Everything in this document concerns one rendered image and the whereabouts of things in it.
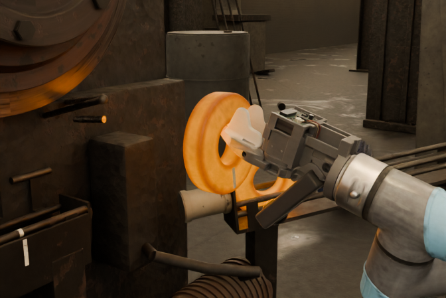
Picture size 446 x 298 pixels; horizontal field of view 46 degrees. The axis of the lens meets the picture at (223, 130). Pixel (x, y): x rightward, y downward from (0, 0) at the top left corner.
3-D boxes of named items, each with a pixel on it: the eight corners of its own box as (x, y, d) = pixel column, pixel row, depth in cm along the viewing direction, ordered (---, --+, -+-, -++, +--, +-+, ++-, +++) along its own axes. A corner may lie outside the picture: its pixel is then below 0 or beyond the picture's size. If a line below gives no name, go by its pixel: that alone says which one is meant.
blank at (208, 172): (176, 103, 72) (195, 105, 70) (237, 81, 84) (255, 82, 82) (186, 207, 76) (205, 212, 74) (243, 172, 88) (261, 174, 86)
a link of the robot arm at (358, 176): (376, 209, 70) (353, 227, 64) (346, 193, 72) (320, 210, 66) (396, 159, 67) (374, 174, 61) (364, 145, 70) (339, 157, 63)
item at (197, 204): (179, 216, 100) (175, 186, 98) (223, 206, 102) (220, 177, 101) (187, 228, 94) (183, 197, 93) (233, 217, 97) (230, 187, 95)
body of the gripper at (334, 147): (293, 103, 75) (369, 137, 69) (276, 156, 78) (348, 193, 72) (265, 110, 69) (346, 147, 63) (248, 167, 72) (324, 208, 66)
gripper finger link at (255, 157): (244, 132, 76) (294, 157, 72) (241, 143, 77) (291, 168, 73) (225, 137, 73) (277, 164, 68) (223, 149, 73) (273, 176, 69)
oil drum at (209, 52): (150, 157, 372) (146, 30, 352) (202, 141, 419) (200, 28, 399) (216, 172, 338) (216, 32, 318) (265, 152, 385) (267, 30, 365)
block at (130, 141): (89, 260, 98) (82, 136, 93) (121, 245, 104) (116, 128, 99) (130, 276, 92) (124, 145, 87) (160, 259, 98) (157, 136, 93)
